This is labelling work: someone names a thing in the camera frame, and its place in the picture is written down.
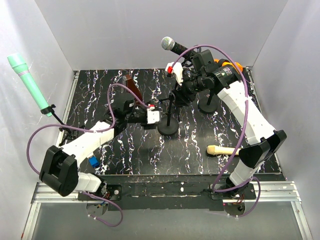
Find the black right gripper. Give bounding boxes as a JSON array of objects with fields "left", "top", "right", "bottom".
[{"left": 170, "top": 71, "right": 206, "bottom": 108}]

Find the black round-base stand front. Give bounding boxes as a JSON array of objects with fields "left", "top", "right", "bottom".
[{"left": 157, "top": 93, "right": 179, "bottom": 136}]

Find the black round-base stand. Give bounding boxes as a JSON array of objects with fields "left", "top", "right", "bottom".
[
  {"left": 157, "top": 93, "right": 179, "bottom": 136},
  {"left": 198, "top": 89, "right": 218, "bottom": 114}
]

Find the beige microphone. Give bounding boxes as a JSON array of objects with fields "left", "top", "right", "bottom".
[{"left": 206, "top": 145, "right": 235, "bottom": 156}]

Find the orange microphone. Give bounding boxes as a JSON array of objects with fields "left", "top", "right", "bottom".
[{"left": 214, "top": 58, "right": 243, "bottom": 72}]

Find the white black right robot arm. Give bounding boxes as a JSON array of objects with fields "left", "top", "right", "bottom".
[{"left": 174, "top": 47, "right": 287, "bottom": 199}]

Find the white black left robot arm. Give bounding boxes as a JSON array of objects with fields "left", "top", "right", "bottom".
[{"left": 39, "top": 100, "right": 162, "bottom": 200}]

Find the black round-base stand rear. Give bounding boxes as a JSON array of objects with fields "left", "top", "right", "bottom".
[{"left": 198, "top": 89, "right": 218, "bottom": 114}]

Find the black tripod microphone stand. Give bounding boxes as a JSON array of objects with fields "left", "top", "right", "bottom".
[{"left": 165, "top": 50, "right": 197, "bottom": 107}]

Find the black silver-head microphone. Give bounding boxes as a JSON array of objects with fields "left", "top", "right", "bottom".
[{"left": 161, "top": 36, "right": 197, "bottom": 62}]

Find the black tripod stand at left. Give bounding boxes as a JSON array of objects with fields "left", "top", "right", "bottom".
[{"left": 40, "top": 104, "right": 75, "bottom": 145}]

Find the mint green microphone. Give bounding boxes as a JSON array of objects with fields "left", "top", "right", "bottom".
[{"left": 7, "top": 53, "right": 52, "bottom": 117}]

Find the black marble pattern mat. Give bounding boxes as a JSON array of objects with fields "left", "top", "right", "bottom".
[{"left": 62, "top": 67, "right": 283, "bottom": 176}]

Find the brown wooden metronome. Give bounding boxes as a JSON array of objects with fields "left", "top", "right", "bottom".
[{"left": 121, "top": 74, "right": 143, "bottom": 105}]

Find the blue white cube toy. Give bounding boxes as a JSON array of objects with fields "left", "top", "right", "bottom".
[{"left": 88, "top": 155, "right": 100, "bottom": 168}]

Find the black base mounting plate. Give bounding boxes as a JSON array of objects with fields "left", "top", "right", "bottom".
[{"left": 94, "top": 174, "right": 257, "bottom": 211}]

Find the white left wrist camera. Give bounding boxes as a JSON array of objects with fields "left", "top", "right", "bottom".
[{"left": 146, "top": 104, "right": 161, "bottom": 125}]

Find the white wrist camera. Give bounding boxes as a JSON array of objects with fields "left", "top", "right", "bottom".
[
  {"left": 165, "top": 62, "right": 184, "bottom": 86},
  {"left": 146, "top": 104, "right": 161, "bottom": 125}
]

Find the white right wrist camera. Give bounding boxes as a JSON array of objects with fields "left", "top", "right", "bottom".
[{"left": 165, "top": 62, "right": 184, "bottom": 86}]

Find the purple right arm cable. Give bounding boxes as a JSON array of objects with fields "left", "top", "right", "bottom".
[{"left": 169, "top": 44, "right": 262, "bottom": 218}]

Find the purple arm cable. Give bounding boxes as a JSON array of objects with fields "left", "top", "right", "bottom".
[
  {"left": 169, "top": 44, "right": 262, "bottom": 218},
  {"left": 26, "top": 83, "right": 153, "bottom": 228}
]

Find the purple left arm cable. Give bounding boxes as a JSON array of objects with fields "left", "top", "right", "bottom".
[{"left": 26, "top": 83, "right": 153, "bottom": 228}]

